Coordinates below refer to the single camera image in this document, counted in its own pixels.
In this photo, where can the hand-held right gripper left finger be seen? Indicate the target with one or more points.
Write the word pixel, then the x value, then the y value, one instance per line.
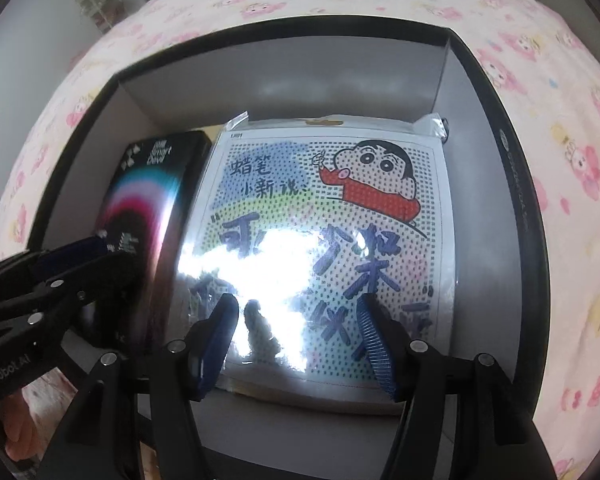
pixel 215 345

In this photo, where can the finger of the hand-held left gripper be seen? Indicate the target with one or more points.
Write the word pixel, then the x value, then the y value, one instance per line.
pixel 80 285
pixel 70 257

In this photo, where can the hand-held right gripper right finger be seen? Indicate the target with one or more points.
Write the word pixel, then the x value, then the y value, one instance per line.
pixel 380 355

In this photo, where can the black box with colour gradient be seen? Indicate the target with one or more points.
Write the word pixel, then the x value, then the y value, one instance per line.
pixel 145 190

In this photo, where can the cartoon bead art kit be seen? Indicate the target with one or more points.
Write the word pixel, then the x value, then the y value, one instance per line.
pixel 355 210

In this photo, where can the small clear plastic bag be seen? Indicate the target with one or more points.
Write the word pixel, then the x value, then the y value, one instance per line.
pixel 437 127

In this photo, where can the large black cardboard box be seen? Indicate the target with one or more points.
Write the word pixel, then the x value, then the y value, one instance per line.
pixel 280 75

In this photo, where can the person's left hand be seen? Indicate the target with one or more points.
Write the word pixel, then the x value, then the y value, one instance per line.
pixel 20 425

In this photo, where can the white shelf rack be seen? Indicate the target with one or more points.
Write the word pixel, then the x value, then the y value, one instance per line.
pixel 102 10

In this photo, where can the pink cartoon-print blanket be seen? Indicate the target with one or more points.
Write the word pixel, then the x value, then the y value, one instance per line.
pixel 555 160

